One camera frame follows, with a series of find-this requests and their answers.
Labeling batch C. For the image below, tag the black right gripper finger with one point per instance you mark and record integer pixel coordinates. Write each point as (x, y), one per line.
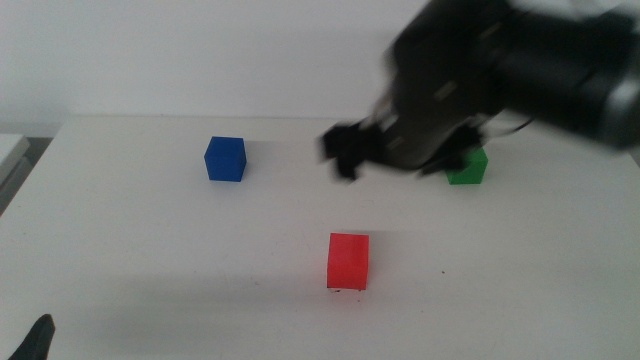
(452, 150)
(350, 147)

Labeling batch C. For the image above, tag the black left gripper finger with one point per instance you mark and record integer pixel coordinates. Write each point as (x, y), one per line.
(37, 340)

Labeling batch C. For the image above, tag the green cube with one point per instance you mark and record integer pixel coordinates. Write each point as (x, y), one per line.
(472, 172)

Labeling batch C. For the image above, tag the blue cube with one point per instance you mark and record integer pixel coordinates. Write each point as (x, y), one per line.
(225, 160)

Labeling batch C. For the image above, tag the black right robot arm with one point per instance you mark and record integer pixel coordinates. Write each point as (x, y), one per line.
(570, 75)

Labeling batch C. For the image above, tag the red cube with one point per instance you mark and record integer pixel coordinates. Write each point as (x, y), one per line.
(348, 260)

